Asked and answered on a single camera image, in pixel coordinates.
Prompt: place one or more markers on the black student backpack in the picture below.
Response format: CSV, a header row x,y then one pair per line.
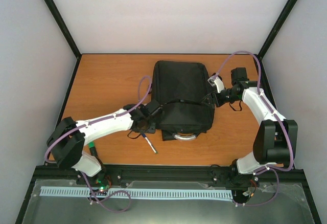
x,y
180,88

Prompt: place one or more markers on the black frame post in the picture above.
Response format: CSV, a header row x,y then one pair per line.
x,y
63,27
285,12

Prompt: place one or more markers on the light blue cable duct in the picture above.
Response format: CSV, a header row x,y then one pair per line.
x,y
145,194

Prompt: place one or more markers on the black frame post right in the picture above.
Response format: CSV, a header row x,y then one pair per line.
x,y
285,12

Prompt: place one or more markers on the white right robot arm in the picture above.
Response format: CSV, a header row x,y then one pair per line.
x,y
275,141

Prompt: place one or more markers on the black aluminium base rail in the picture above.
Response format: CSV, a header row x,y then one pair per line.
x,y
211,175

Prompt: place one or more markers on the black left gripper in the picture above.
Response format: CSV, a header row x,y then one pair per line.
x,y
151,130

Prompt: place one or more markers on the green capped black marker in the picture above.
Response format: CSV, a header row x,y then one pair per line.
x,y
93,150

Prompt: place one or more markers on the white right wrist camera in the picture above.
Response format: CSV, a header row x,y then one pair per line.
x,y
216,82

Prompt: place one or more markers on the blue capped pen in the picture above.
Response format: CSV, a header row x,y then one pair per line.
x,y
149,143

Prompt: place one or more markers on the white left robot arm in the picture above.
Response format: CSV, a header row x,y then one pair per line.
x,y
67,141

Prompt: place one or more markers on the black frame post left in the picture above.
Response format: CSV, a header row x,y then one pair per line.
x,y
63,27

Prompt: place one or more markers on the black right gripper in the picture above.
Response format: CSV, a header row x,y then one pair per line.
x,y
210,97

